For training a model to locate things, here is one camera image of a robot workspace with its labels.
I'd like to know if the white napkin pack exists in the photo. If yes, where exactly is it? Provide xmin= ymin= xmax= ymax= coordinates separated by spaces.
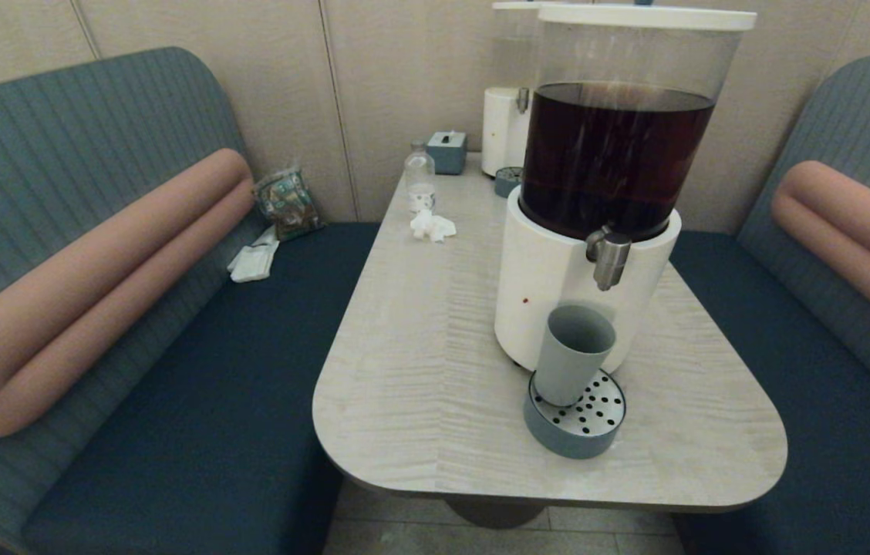
xmin=225 ymin=225 xmax=280 ymax=284

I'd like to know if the white clear water dispenser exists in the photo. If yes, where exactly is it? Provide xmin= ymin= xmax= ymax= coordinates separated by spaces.
xmin=481 ymin=0 xmax=543 ymax=178

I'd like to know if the small blue drip tray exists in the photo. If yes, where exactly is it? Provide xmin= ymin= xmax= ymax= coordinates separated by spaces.
xmin=494 ymin=165 xmax=527 ymax=199

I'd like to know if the metal dispenser tap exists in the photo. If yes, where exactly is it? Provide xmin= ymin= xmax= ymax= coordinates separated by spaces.
xmin=585 ymin=226 xmax=633 ymax=292

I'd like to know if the clear plastic bottle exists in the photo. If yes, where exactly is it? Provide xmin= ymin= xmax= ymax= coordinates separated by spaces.
xmin=403 ymin=140 xmax=437 ymax=214

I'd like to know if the large dark tea dispenser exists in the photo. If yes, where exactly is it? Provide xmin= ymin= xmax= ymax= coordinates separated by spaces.
xmin=494 ymin=2 xmax=759 ymax=377

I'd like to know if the crumpled white tissue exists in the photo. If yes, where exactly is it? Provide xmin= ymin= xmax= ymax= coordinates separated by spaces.
xmin=409 ymin=208 xmax=458 ymax=244

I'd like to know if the blue-grey tissue box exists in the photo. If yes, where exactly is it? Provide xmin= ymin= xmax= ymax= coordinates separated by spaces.
xmin=426 ymin=129 xmax=469 ymax=176

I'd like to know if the printed snack bag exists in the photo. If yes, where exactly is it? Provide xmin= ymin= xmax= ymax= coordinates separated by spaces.
xmin=251 ymin=164 xmax=326 ymax=241

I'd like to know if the grey plastic cup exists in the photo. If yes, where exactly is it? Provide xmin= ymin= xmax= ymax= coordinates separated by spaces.
xmin=533 ymin=303 xmax=619 ymax=409

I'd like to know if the round blue perforated drip tray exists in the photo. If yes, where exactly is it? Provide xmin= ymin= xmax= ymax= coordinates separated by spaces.
xmin=523 ymin=368 xmax=629 ymax=462

